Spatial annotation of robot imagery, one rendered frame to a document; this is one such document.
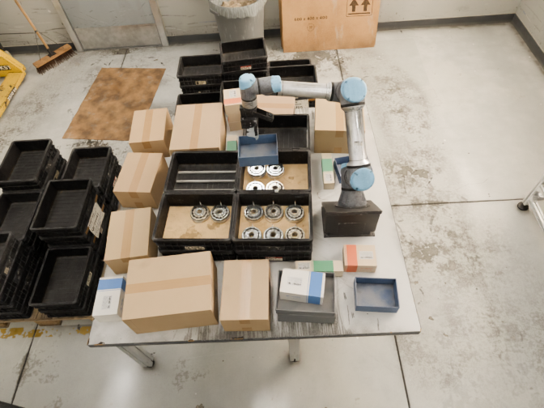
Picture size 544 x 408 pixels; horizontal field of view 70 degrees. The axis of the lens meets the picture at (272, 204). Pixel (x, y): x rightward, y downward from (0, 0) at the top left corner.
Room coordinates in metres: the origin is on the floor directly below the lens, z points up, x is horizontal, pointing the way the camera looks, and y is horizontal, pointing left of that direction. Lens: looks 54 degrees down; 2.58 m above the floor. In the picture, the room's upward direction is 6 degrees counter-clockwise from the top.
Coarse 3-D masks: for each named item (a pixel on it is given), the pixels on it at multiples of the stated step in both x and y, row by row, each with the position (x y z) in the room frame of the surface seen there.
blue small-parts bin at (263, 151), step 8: (240, 136) 1.48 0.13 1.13; (248, 136) 1.48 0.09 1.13; (264, 136) 1.47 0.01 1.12; (272, 136) 1.47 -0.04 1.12; (240, 144) 1.48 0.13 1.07; (248, 144) 1.48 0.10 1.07; (256, 144) 1.47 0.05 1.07; (264, 144) 1.47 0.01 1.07; (272, 144) 1.46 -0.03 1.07; (240, 152) 1.43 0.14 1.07; (248, 152) 1.42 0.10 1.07; (256, 152) 1.42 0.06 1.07; (264, 152) 1.41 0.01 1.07; (272, 152) 1.41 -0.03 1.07; (240, 160) 1.33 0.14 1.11; (248, 160) 1.33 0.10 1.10; (256, 160) 1.33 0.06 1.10; (264, 160) 1.33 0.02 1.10; (272, 160) 1.33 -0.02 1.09
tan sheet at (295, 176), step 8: (288, 168) 1.49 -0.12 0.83; (296, 168) 1.48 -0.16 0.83; (304, 168) 1.48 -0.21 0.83; (248, 176) 1.46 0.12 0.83; (264, 176) 1.44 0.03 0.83; (288, 176) 1.43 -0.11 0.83; (296, 176) 1.42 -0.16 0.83; (304, 176) 1.42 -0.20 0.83; (248, 184) 1.40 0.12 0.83; (264, 184) 1.39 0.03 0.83; (288, 184) 1.37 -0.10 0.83; (296, 184) 1.37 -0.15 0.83; (304, 184) 1.36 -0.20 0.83
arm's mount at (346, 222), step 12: (324, 204) 1.23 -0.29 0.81; (336, 204) 1.21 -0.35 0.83; (372, 204) 1.18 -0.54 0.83; (324, 216) 1.17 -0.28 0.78; (336, 216) 1.08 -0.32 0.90; (348, 216) 1.08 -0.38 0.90; (360, 216) 1.07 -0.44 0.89; (372, 216) 1.07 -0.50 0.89; (324, 228) 1.13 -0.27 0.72; (336, 228) 1.08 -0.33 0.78; (348, 228) 1.07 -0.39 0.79; (360, 228) 1.07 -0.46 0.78; (372, 228) 1.06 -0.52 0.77
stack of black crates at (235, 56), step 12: (228, 48) 3.21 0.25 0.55; (240, 48) 3.21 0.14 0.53; (252, 48) 3.22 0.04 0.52; (264, 48) 3.08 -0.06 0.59; (228, 60) 3.09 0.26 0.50; (240, 60) 2.93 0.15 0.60; (252, 60) 2.93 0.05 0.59; (264, 60) 2.95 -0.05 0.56; (228, 72) 2.92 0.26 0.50; (240, 72) 2.93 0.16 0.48; (252, 72) 2.92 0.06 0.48; (264, 72) 2.91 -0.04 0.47
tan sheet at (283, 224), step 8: (264, 208) 1.22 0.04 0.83; (304, 208) 1.20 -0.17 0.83; (240, 216) 1.18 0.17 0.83; (264, 216) 1.17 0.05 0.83; (304, 216) 1.15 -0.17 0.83; (240, 224) 1.13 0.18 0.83; (248, 224) 1.13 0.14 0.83; (256, 224) 1.12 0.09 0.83; (264, 224) 1.12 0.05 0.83; (280, 224) 1.11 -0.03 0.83; (288, 224) 1.10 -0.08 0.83; (296, 224) 1.10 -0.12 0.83; (304, 224) 1.09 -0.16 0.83; (240, 232) 1.08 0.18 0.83; (304, 232) 1.05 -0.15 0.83
